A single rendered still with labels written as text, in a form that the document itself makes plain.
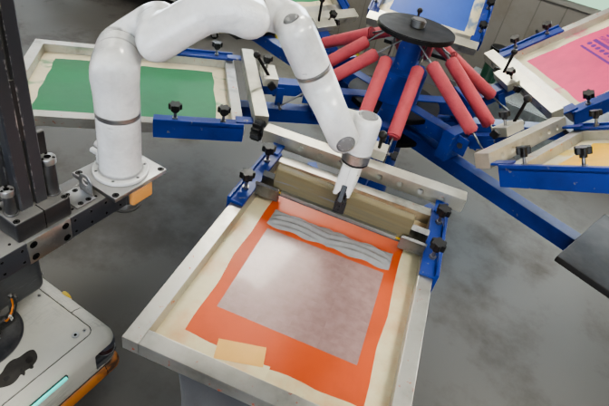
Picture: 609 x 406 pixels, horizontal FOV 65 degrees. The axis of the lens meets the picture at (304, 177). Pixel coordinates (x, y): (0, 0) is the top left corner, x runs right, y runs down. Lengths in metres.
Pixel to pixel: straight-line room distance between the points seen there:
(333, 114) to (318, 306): 0.46
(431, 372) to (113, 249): 1.64
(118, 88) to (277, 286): 0.58
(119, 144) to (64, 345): 1.00
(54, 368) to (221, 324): 0.90
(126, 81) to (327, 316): 0.69
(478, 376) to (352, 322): 1.40
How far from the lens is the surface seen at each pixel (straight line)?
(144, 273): 2.49
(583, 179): 1.47
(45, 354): 1.95
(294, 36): 1.02
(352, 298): 1.24
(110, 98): 1.06
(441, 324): 2.61
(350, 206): 1.34
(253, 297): 1.18
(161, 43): 1.00
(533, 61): 2.59
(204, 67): 2.16
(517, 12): 4.82
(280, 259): 1.27
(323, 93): 1.08
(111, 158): 1.14
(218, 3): 0.97
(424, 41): 1.87
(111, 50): 1.04
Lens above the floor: 1.87
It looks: 36 degrees down
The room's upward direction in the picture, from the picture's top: 13 degrees clockwise
